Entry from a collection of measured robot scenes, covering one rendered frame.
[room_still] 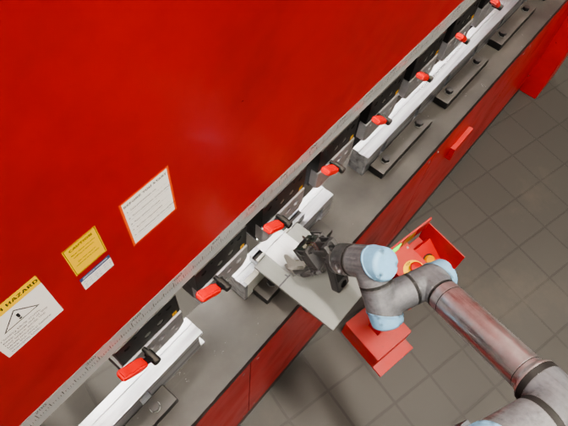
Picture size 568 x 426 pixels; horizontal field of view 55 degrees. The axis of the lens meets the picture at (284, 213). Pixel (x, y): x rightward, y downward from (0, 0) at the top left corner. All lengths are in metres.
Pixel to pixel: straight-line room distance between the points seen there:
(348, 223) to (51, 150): 1.22
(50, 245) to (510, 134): 2.89
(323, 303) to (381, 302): 0.25
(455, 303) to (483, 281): 1.55
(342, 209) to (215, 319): 0.52
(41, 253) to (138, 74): 0.23
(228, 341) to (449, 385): 1.27
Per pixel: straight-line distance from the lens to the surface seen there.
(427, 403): 2.47
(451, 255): 1.84
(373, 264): 1.15
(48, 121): 0.55
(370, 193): 1.74
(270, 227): 1.14
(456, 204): 2.91
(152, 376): 1.40
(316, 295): 1.42
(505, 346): 1.14
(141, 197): 0.74
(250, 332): 1.51
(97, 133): 0.60
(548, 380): 1.09
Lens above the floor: 2.31
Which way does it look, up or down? 60 degrees down
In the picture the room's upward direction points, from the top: 7 degrees clockwise
